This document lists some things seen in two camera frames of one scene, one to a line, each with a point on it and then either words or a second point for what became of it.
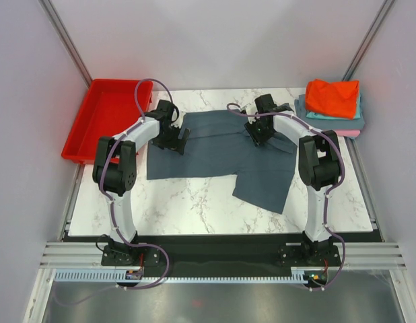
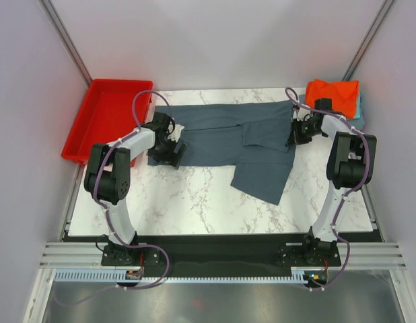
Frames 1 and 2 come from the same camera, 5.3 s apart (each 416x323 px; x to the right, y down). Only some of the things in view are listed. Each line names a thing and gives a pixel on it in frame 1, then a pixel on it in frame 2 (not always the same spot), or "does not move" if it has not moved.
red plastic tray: (110, 105) does not move
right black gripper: (257, 139) → (296, 138)
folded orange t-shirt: (336, 99) does not move
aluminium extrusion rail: (68, 255) does not move
